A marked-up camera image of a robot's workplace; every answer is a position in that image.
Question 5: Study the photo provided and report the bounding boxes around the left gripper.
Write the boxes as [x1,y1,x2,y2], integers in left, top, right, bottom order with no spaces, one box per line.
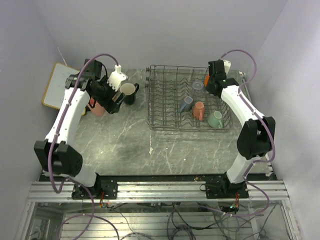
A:
[93,75,127,114]

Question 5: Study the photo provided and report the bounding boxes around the orange enamel mug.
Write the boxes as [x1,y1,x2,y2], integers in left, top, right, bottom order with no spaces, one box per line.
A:
[204,74,210,87]

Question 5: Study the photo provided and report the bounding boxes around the black faceted mug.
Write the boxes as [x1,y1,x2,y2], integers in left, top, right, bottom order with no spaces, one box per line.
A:
[120,83,140,106]

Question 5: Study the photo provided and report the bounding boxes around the tall pink tumbler cup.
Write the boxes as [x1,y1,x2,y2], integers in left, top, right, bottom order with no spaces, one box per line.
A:
[87,98,106,117]

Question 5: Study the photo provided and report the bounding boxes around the salmon printed mug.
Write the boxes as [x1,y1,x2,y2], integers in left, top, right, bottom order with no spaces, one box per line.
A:
[192,101,205,122]

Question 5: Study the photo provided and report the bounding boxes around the blue printed mug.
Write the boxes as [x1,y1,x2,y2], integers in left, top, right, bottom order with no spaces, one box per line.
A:
[178,96,194,113]

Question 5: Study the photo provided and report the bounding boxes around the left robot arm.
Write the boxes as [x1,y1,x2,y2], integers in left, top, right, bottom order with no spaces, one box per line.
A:
[34,57,128,199]

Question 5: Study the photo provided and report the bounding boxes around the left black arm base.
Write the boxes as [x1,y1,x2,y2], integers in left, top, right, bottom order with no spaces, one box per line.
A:
[71,175,118,200]

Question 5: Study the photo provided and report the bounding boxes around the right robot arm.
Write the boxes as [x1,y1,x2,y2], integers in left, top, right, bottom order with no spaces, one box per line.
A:
[204,59,276,198]

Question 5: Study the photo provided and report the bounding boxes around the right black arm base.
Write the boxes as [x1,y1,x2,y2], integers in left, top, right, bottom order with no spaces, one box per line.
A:
[199,182,249,199]

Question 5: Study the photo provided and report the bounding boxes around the clear glass cup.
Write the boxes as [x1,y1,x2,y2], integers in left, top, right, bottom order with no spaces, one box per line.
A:
[190,80,204,97]

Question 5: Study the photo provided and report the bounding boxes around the mint green mug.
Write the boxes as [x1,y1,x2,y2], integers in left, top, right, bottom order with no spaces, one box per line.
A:
[207,111,224,129]

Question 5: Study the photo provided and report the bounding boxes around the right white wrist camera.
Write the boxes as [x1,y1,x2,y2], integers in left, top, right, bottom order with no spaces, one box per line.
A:
[223,59,231,75]

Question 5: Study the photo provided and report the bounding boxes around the grey wire dish rack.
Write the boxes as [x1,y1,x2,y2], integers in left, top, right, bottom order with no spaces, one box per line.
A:
[146,64,233,132]

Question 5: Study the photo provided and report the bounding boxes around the small whiteboard with wooden frame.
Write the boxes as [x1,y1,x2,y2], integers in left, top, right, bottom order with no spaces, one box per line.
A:
[42,62,79,110]

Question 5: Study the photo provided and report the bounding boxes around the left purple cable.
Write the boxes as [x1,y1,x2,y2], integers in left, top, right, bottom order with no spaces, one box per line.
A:
[47,52,121,240]

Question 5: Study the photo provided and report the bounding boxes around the purple cable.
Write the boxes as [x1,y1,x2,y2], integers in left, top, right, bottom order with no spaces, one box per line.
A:
[219,48,277,218]
[47,52,121,240]

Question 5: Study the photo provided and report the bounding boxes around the aluminium mounting rail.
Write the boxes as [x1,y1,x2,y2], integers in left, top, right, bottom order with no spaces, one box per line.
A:
[27,180,290,203]

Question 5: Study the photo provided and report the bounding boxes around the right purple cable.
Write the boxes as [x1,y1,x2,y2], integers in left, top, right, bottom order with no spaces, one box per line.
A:
[219,48,277,218]

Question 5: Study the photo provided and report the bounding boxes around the loose cables under table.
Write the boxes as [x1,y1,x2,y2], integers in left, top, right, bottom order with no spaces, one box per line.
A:
[84,201,266,240]

